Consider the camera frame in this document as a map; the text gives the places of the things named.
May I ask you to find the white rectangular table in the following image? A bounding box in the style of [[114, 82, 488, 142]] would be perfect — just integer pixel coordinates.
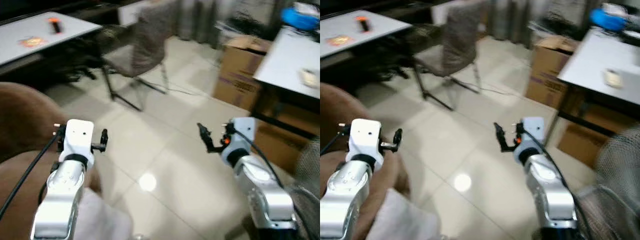
[[253, 25, 321, 99], [320, 9, 414, 59], [0, 11, 104, 67], [557, 27, 640, 107]]

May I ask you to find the grey fabric chair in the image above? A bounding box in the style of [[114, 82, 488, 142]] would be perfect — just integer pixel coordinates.
[[412, 2, 484, 112], [101, 4, 177, 112]]

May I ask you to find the brown cardboard box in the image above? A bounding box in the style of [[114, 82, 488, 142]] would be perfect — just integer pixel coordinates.
[[254, 99, 321, 173], [213, 35, 274, 111], [524, 35, 581, 109], [557, 104, 640, 170]]

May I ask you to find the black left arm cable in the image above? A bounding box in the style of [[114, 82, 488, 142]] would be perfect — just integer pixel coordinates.
[[320, 130, 349, 156], [0, 128, 64, 222]]

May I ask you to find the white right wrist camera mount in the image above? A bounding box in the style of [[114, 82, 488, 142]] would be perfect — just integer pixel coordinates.
[[227, 117, 257, 162], [515, 117, 546, 162]]

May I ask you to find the white pillow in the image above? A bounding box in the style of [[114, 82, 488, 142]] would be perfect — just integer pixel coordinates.
[[371, 188, 444, 240], [74, 189, 135, 240]]

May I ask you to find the brown round plush sofa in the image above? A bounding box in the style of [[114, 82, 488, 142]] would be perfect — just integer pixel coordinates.
[[0, 82, 103, 240], [320, 82, 412, 240]]

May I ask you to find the small white device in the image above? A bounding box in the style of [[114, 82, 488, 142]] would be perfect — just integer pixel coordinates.
[[602, 68, 624, 90], [298, 68, 319, 89]]

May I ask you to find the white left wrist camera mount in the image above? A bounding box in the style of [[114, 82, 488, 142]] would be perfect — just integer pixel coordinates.
[[64, 119, 95, 165], [348, 119, 382, 162]]

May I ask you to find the blue round object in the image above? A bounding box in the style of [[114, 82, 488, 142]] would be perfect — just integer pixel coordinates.
[[280, 7, 321, 32], [588, 7, 629, 32]]

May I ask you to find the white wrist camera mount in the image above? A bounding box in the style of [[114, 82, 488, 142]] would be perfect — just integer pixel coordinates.
[[64, 119, 95, 165], [227, 117, 257, 162], [348, 119, 382, 162], [515, 117, 546, 162]]

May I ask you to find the red yellow snack packet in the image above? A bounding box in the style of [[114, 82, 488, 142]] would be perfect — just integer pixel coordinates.
[[327, 33, 355, 47], [19, 35, 49, 49]]

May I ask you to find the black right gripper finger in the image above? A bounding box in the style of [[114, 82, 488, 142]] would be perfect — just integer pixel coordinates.
[[494, 121, 516, 153], [196, 122, 224, 154]]

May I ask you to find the grey mesh office chair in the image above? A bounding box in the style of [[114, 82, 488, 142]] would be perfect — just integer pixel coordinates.
[[285, 137, 321, 240], [574, 122, 640, 240]]

